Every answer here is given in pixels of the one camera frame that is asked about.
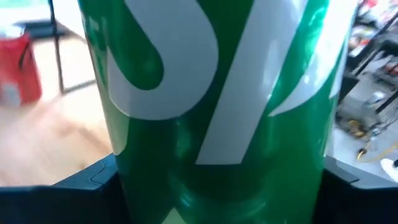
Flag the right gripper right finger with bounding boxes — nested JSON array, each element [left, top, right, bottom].
[[312, 155, 398, 224]]

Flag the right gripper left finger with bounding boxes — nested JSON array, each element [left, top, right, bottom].
[[0, 152, 133, 224]]

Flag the green Sprite can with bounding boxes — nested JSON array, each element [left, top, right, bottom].
[[76, 0, 358, 224]]

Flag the wooden shelf black metal legs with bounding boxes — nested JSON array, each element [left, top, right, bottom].
[[0, 0, 116, 187]]

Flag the white round stand base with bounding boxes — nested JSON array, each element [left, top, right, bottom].
[[379, 157, 398, 183]]

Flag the red can black print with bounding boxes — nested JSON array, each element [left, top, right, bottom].
[[0, 29, 44, 108]]

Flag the yellow black cable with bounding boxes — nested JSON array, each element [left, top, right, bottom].
[[356, 141, 398, 164]]

